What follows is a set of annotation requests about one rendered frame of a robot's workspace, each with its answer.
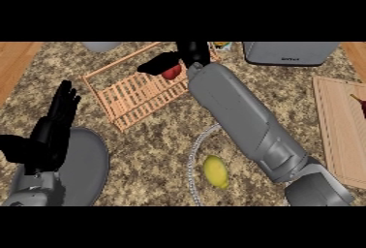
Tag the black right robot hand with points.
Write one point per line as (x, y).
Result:
(192, 53)

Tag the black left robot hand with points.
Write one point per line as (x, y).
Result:
(50, 142)

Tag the red bell pepper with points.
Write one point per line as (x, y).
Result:
(173, 73)

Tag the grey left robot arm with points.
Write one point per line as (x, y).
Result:
(33, 190)

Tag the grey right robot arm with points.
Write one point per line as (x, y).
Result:
(238, 116)

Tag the wooden slatted tiered shelf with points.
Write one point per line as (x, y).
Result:
(138, 93)

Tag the round placemat with pale rim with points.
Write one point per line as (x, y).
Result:
(238, 190)

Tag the yellow and green box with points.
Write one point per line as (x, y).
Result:
(222, 45)

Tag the grey oval plate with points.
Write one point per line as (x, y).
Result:
(86, 164)

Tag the pale grey container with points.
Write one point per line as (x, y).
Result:
(101, 46)

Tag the dark grey appliance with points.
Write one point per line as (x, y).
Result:
(291, 51)

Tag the yellow lemon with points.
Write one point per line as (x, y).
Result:
(216, 171)

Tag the dark red vegetable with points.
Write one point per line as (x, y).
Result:
(363, 106)

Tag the pale wooden cutting board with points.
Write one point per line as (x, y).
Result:
(341, 135)

